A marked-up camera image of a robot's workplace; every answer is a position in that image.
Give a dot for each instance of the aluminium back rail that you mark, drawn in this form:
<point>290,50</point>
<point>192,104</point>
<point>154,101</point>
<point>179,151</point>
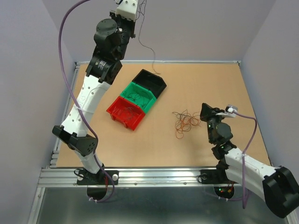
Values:
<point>238,62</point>

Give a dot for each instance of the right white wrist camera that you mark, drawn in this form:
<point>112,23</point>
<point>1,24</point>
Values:
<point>229,112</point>

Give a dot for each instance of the black plastic bin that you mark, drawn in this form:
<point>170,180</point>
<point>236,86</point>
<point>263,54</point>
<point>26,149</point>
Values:
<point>151,82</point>

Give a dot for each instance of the aluminium left rail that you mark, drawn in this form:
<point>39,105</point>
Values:
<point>56,148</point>

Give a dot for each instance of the green plastic bin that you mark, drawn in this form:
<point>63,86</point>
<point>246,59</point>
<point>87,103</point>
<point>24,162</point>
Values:
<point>139,96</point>

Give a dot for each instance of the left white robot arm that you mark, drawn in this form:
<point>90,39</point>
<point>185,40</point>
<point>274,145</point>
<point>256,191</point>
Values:
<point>100,74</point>

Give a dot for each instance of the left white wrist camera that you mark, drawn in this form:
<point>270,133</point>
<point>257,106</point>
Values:
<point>127,9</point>

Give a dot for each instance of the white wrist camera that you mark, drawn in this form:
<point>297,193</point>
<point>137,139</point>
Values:
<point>127,9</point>
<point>229,112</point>

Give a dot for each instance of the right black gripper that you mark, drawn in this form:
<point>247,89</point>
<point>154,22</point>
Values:
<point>207,112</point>

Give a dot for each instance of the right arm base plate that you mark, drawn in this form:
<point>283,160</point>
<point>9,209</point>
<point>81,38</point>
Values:
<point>214,176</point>

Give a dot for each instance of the red plastic bin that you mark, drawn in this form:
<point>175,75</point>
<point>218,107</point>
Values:
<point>125,112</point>

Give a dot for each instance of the aluminium rail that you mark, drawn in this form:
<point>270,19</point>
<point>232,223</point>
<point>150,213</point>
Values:
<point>238,62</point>
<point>56,148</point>
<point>129,177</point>

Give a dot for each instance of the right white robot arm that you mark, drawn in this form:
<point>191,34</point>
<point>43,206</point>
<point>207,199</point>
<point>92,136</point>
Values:
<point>276,186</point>

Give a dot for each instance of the aluminium front rail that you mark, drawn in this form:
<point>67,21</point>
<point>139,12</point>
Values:
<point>129,177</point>

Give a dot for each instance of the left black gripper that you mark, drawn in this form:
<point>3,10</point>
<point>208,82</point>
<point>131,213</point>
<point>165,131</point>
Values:
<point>130,23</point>

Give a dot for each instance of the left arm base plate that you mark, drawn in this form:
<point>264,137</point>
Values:
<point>85,178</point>

